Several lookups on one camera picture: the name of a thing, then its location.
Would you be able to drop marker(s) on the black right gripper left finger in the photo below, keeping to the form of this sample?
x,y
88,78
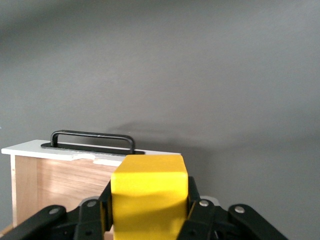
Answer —
x,y
90,220

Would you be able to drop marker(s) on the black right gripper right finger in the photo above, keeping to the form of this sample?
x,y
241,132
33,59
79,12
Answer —
x,y
205,220

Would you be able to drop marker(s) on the white-fronted wooden drawer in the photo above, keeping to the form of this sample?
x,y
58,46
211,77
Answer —
x,y
57,180

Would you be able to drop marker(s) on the yellow cube block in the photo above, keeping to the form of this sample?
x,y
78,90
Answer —
x,y
150,200

